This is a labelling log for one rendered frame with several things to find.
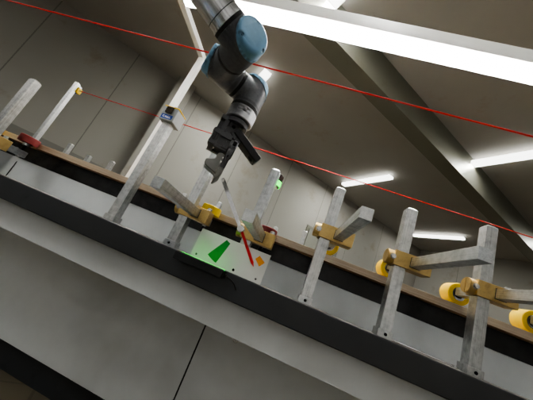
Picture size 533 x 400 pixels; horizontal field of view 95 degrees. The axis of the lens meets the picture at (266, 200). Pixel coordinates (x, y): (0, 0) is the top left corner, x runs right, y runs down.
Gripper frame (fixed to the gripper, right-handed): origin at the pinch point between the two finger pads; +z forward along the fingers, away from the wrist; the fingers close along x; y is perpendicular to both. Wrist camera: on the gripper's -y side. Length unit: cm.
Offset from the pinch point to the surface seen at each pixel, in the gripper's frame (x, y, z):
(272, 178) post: -11.3, -18.3, -13.7
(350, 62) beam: -109, -67, -203
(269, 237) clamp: -7.7, -24.7, 7.3
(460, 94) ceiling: -95, -199, -245
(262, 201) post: -11.4, -18.2, -3.9
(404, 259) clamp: 10, -64, -2
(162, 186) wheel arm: 6.3, 11.1, 9.4
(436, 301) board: 3, -90, 4
